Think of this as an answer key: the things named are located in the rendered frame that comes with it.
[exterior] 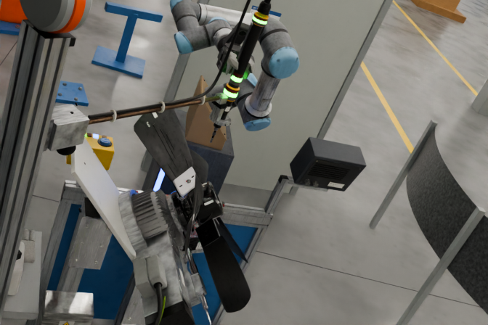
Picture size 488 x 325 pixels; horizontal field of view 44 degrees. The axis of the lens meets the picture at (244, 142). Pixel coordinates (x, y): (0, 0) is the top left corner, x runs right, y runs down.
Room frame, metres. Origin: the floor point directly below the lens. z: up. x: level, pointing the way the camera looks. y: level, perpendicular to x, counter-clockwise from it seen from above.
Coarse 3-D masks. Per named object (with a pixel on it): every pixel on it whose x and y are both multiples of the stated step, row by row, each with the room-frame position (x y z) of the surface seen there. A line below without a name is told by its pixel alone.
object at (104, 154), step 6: (90, 138) 1.92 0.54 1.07; (96, 138) 1.94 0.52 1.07; (108, 138) 1.98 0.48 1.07; (90, 144) 1.88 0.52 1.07; (96, 144) 1.90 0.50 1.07; (96, 150) 1.88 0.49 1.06; (102, 150) 1.89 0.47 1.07; (108, 150) 1.90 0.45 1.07; (66, 156) 1.87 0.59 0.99; (102, 156) 1.89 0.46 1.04; (108, 156) 1.90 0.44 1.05; (66, 162) 1.84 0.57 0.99; (102, 162) 1.89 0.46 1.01; (108, 162) 1.90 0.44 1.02; (108, 168) 1.90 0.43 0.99
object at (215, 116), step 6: (222, 96) 1.68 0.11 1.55; (216, 102) 1.68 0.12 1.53; (222, 102) 1.67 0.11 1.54; (216, 108) 1.69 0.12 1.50; (222, 108) 1.68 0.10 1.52; (210, 114) 1.71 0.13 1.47; (216, 114) 1.68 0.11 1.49; (216, 120) 1.68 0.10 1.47; (222, 120) 1.70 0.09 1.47; (228, 120) 1.72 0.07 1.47
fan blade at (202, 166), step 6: (192, 150) 1.97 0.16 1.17; (192, 156) 1.91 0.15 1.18; (198, 156) 1.96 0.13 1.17; (198, 162) 1.89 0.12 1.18; (204, 162) 1.94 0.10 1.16; (198, 168) 1.85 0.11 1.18; (204, 168) 1.88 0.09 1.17; (198, 174) 1.81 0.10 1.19; (204, 174) 1.83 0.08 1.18; (204, 180) 1.79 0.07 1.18
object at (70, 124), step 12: (60, 108) 1.20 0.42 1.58; (72, 108) 1.22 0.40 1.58; (60, 120) 1.15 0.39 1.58; (72, 120) 1.17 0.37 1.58; (84, 120) 1.19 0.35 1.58; (48, 132) 1.12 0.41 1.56; (60, 132) 1.14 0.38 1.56; (72, 132) 1.16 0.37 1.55; (84, 132) 1.20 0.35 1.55; (48, 144) 1.13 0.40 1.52; (60, 144) 1.14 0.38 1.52; (72, 144) 1.17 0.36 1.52
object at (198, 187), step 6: (198, 180) 1.42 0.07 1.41; (198, 186) 1.41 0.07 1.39; (198, 192) 1.41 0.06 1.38; (198, 198) 1.41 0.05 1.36; (198, 204) 1.42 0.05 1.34; (192, 210) 1.34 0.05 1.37; (198, 210) 1.45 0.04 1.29; (192, 216) 1.33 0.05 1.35; (192, 222) 1.33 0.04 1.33; (186, 234) 1.42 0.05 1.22; (186, 240) 1.36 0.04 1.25; (186, 246) 1.32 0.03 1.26; (186, 252) 1.29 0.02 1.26
